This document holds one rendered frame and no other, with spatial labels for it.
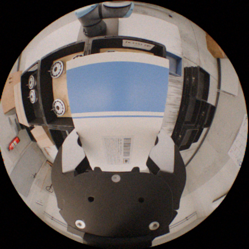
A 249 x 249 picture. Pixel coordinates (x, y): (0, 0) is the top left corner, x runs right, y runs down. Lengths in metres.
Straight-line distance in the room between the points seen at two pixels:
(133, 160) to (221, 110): 2.94
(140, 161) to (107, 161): 0.06
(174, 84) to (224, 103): 2.48
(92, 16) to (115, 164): 0.57
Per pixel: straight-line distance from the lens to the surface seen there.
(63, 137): 0.67
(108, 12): 0.49
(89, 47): 0.35
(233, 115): 2.87
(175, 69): 0.67
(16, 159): 3.36
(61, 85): 0.52
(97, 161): 0.16
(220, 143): 3.02
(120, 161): 0.15
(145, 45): 0.39
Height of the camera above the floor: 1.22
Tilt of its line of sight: 61 degrees down
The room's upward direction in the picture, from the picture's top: 176 degrees clockwise
